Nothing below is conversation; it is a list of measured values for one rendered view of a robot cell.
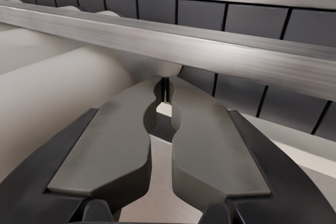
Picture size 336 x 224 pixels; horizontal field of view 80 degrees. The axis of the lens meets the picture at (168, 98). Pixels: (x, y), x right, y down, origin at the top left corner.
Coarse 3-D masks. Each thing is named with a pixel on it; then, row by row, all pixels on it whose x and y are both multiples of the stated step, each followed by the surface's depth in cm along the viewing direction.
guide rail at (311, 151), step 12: (156, 108) 17; (168, 108) 16; (252, 120) 14; (264, 120) 14; (264, 132) 13; (276, 132) 13; (288, 132) 13; (300, 132) 13; (276, 144) 13; (288, 144) 12; (300, 144) 12; (312, 144) 12; (324, 144) 12; (300, 156) 12; (312, 156) 12; (324, 156) 12; (312, 168) 12; (324, 168) 12
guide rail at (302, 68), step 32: (0, 0) 14; (64, 32) 11; (96, 32) 10; (128, 32) 8; (160, 32) 8; (192, 32) 8; (224, 32) 8; (192, 64) 8; (224, 64) 7; (256, 64) 6; (288, 64) 6; (320, 64) 6; (320, 96) 6
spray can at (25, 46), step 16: (0, 32) 12; (16, 32) 12; (32, 32) 13; (0, 48) 11; (16, 48) 11; (32, 48) 12; (48, 48) 13; (64, 48) 13; (0, 64) 11; (16, 64) 11
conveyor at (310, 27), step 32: (32, 0) 24; (64, 0) 22; (96, 0) 19; (128, 0) 17; (160, 0) 16; (192, 0) 15; (256, 32) 13; (288, 32) 13; (320, 32) 12; (224, 96) 17; (256, 96) 16; (288, 96) 14; (320, 128) 14
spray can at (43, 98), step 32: (32, 64) 10; (64, 64) 10; (96, 64) 11; (128, 64) 12; (160, 64) 14; (0, 96) 8; (32, 96) 8; (64, 96) 9; (96, 96) 10; (0, 128) 7; (32, 128) 8; (0, 160) 7
